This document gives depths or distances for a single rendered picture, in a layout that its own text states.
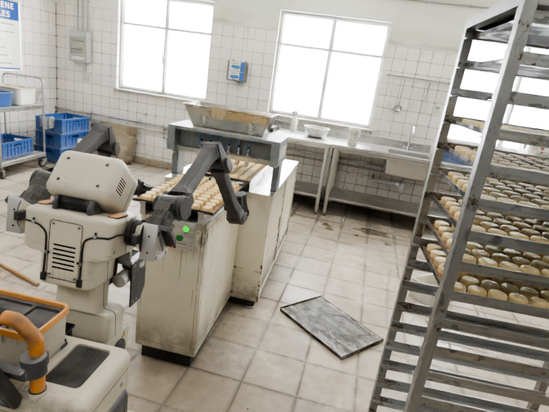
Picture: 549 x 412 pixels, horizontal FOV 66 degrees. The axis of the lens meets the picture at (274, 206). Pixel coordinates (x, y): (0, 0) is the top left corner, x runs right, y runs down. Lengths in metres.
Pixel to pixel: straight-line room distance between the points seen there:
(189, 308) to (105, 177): 1.12
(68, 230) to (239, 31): 4.98
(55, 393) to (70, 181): 0.57
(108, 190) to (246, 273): 1.71
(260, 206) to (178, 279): 0.77
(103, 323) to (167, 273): 0.81
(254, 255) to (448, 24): 3.98
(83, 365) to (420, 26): 5.26
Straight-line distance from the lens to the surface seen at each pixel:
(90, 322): 1.50
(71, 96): 7.28
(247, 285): 2.91
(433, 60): 5.77
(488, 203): 1.22
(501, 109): 1.16
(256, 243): 2.77
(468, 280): 1.41
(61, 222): 1.35
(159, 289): 2.28
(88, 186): 1.33
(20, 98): 5.93
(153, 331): 2.43
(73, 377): 1.20
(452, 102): 1.59
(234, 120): 2.67
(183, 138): 2.84
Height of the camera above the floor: 1.57
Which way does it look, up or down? 17 degrees down
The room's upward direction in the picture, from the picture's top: 8 degrees clockwise
